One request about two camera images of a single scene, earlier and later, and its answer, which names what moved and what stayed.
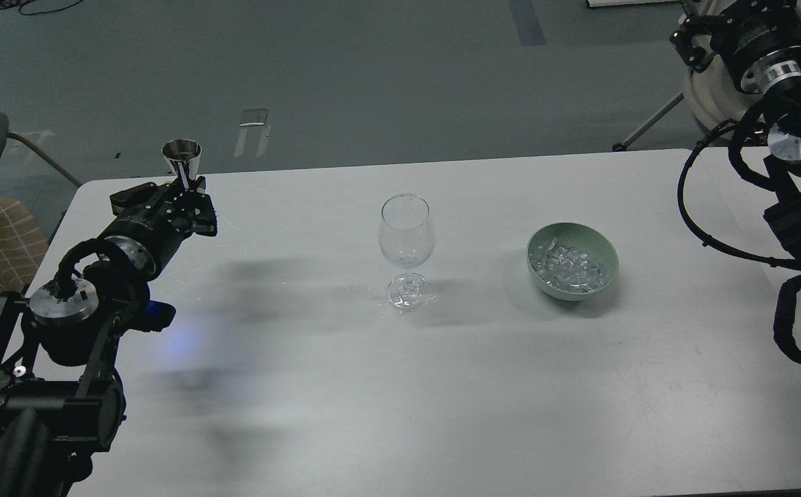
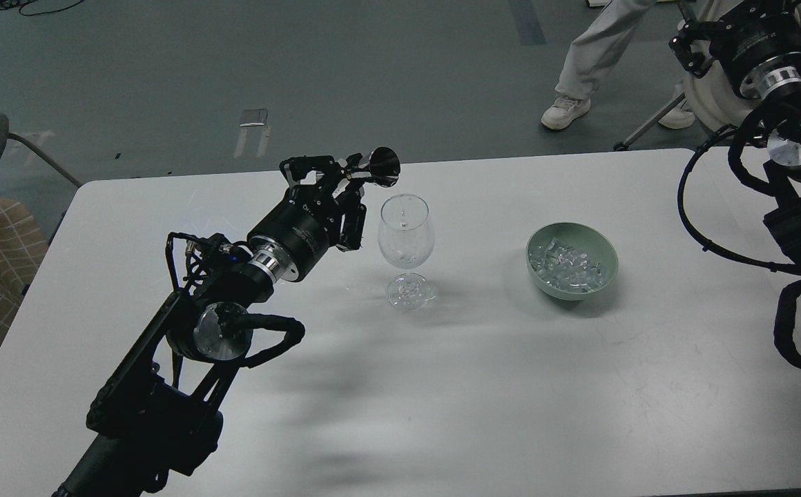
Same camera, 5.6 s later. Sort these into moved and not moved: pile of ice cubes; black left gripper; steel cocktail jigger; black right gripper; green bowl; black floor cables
Moved: steel cocktail jigger; black left gripper
Not moved: black right gripper; pile of ice cubes; black floor cables; green bowl
